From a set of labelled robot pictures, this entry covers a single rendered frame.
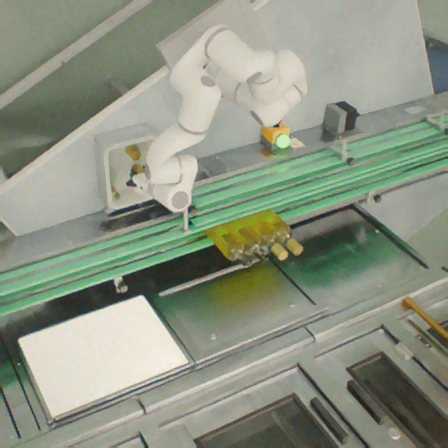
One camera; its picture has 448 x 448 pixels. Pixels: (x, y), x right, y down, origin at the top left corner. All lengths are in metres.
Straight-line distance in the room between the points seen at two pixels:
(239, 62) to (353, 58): 0.92
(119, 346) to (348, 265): 0.85
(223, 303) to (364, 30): 1.06
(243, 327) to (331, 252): 0.52
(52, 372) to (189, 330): 0.41
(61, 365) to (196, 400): 0.39
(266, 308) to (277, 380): 0.25
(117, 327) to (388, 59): 1.37
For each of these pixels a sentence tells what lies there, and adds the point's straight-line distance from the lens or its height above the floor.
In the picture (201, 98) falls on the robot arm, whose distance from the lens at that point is 1.58.
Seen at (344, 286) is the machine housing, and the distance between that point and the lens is 2.24.
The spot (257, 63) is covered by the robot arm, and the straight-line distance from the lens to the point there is 1.58.
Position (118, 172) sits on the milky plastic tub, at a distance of 2.09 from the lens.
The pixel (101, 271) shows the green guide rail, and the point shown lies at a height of 0.92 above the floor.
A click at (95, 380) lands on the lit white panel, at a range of 1.89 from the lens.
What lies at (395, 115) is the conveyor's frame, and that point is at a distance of 2.61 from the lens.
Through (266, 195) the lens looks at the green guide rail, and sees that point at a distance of 2.22.
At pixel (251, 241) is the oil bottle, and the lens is 2.07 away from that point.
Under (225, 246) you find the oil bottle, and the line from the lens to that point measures 2.06.
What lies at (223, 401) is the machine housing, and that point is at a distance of 1.88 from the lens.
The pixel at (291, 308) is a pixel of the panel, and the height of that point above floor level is 1.26.
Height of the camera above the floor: 2.43
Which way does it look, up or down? 43 degrees down
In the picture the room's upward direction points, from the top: 137 degrees clockwise
